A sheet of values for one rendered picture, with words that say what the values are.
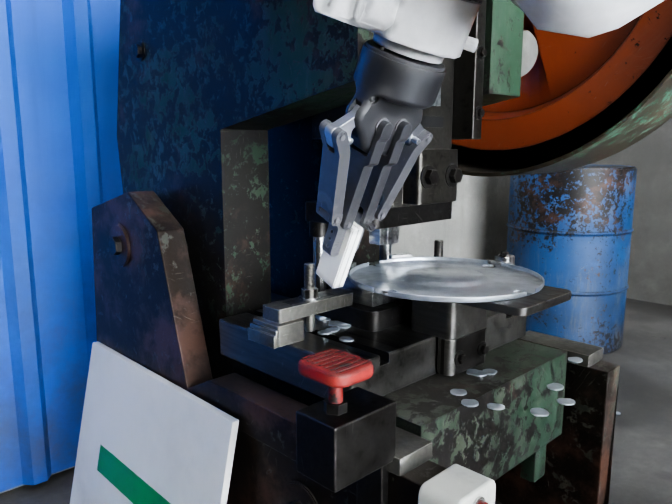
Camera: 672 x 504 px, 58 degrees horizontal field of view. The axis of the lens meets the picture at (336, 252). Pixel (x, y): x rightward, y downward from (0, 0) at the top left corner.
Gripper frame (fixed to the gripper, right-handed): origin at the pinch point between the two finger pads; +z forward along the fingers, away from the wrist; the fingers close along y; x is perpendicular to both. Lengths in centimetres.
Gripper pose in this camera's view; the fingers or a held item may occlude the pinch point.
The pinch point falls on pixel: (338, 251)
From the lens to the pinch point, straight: 61.4
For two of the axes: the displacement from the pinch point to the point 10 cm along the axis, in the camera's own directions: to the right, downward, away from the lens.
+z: -2.9, 8.4, 4.6
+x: -6.2, -5.3, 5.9
